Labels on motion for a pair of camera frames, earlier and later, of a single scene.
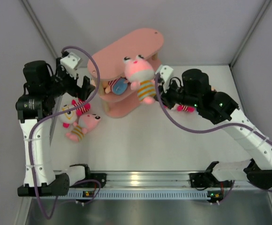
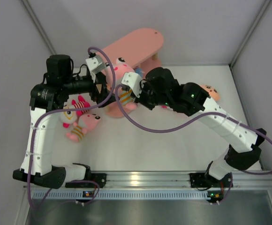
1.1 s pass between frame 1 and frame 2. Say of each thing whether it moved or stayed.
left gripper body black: moved
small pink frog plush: stayed
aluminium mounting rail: stayed
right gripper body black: moved
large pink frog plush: moved
